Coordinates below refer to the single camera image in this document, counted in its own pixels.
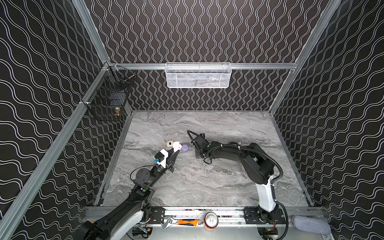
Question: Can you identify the beige earbud charging case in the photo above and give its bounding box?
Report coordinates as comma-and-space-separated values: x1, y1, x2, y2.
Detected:
166, 141, 174, 148

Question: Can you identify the white round earbud case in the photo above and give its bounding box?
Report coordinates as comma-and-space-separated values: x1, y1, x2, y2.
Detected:
173, 141, 182, 152

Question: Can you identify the purple round earbud case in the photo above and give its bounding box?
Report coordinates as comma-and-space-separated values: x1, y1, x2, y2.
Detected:
181, 145, 189, 152

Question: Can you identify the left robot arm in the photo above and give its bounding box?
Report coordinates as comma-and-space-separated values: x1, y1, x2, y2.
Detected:
74, 149, 181, 240

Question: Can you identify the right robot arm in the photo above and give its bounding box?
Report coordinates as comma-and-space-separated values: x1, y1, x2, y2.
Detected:
191, 134, 284, 224

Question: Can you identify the adjustable wrench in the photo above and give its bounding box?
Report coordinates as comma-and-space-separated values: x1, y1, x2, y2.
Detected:
161, 216, 179, 229

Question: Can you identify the orange utility knife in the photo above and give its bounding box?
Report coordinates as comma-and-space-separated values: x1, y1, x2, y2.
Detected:
177, 219, 201, 227

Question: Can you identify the brass object in basket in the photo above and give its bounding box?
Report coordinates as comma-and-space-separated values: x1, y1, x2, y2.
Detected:
115, 107, 121, 117

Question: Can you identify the soda can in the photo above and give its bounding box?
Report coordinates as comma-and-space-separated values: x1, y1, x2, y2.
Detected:
204, 212, 219, 231

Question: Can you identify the grey microphone windscreen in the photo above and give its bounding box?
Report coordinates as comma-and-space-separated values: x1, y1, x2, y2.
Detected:
292, 216, 331, 236

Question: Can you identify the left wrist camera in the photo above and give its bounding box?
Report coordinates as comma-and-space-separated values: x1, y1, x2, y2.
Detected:
154, 149, 169, 169

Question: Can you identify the white wire mesh basket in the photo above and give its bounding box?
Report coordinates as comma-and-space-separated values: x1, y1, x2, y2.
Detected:
165, 62, 232, 89

